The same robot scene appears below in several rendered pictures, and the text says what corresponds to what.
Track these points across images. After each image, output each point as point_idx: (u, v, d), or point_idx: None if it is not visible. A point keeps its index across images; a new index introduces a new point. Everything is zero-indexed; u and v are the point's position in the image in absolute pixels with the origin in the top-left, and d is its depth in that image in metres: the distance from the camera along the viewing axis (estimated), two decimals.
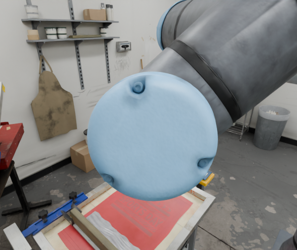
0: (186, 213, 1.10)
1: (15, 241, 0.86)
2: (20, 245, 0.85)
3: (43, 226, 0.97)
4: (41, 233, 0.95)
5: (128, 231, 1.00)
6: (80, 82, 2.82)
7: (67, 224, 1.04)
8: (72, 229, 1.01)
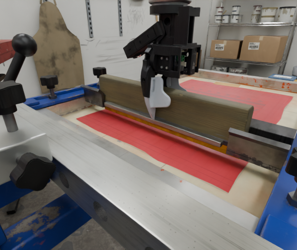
0: (291, 103, 0.65)
1: None
2: None
3: (51, 102, 0.52)
4: (46, 110, 0.50)
5: None
6: (89, 27, 2.37)
7: (92, 111, 0.58)
8: (102, 115, 0.56)
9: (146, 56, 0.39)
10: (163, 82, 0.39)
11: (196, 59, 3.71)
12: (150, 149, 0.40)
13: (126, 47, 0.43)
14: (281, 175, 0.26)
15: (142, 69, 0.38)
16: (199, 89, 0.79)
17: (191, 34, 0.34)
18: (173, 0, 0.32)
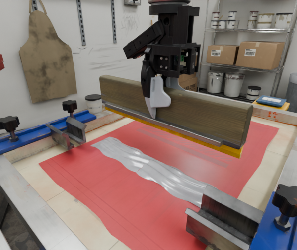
0: (275, 139, 0.60)
1: None
2: None
3: (10, 147, 0.48)
4: (3, 157, 0.46)
5: (179, 160, 0.51)
6: (81, 35, 2.33)
7: (58, 151, 0.54)
8: (68, 157, 0.52)
9: (146, 56, 0.39)
10: (163, 82, 0.39)
11: None
12: (108, 214, 0.36)
13: (126, 47, 0.43)
14: None
15: (142, 69, 0.38)
16: None
17: (190, 33, 0.34)
18: (172, 0, 0.32)
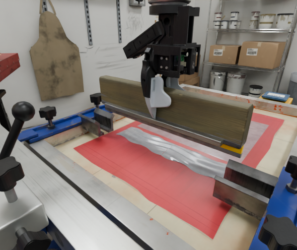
0: (281, 128, 0.67)
1: None
2: (4, 143, 0.42)
3: (49, 133, 0.54)
4: (45, 142, 0.52)
5: (197, 146, 0.57)
6: (88, 35, 2.39)
7: (89, 139, 0.61)
8: (98, 144, 0.58)
9: (146, 56, 0.39)
10: (163, 82, 0.39)
11: (195, 64, 3.74)
12: (143, 186, 0.43)
13: (125, 47, 0.43)
14: (259, 229, 0.28)
15: (142, 69, 0.38)
16: None
17: (190, 34, 0.34)
18: (173, 0, 0.32)
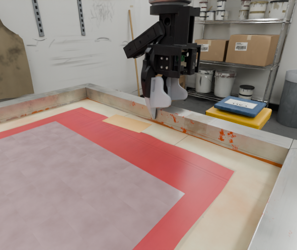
0: (213, 210, 0.23)
1: None
2: None
3: None
4: None
5: None
6: (37, 24, 1.96)
7: None
8: None
9: (146, 56, 0.39)
10: (163, 82, 0.39)
11: None
12: None
13: (126, 47, 0.43)
14: None
15: (142, 69, 0.38)
16: None
17: (191, 34, 0.34)
18: (173, 0, 0.32)
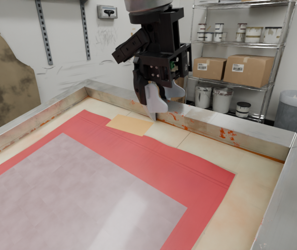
0: (214, 224, 0.26)
1: None
2: None
3: None
4: None
5: None
6: (46, 54, 2.10)
7: None
8: None
9: (135, 65, 0.37)
10: (157, 89, 0.38)
11: (179, 78, 3.44)
12: None
13: (114, 53, 0.41)
14: None
15: (133, 80, 0.37)
16: None
17: (178, 39, 0.32)
18: (151, 9, 0.29)
